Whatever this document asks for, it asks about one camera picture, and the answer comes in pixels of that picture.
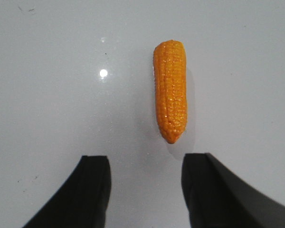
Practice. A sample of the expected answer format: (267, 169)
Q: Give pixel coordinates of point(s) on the orange plastic corn cob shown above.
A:
(169, 69)

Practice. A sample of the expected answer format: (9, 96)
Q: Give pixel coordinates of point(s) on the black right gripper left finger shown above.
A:
(82, 200)

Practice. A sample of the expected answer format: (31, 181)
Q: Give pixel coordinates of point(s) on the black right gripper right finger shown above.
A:
(217, 198)

